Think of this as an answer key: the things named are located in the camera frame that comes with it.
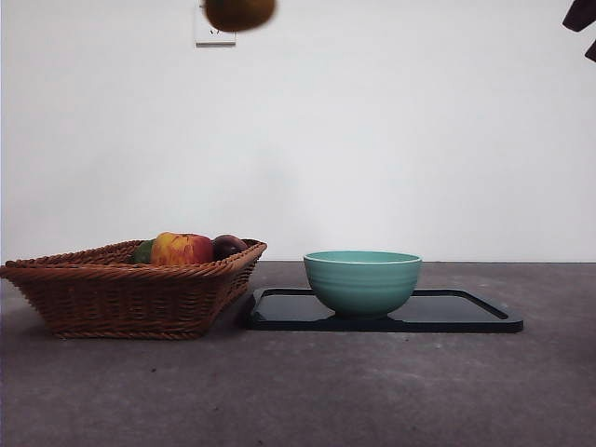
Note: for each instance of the teal ribbed bowl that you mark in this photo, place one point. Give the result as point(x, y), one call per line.
point(363, 288)

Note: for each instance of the green fruit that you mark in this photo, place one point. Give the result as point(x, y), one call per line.
point(143, 252)

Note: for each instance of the dark rectangular tray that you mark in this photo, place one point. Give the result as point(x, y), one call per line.
point(447, 316)

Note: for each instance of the brown wicker basket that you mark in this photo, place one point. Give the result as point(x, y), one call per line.
point(116, 298)

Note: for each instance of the brown kiwifruit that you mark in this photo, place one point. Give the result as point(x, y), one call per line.
point(239, 14)

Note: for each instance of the dark red plum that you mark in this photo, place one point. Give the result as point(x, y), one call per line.
point(228, 246)

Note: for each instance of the red and yellow apple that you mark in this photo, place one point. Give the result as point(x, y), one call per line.
point(181, 249)

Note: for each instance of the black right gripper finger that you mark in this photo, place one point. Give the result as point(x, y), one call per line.
point(581, 16)
point(592, 51)

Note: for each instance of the white wall socket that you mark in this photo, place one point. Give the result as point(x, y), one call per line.
point(216, 39)

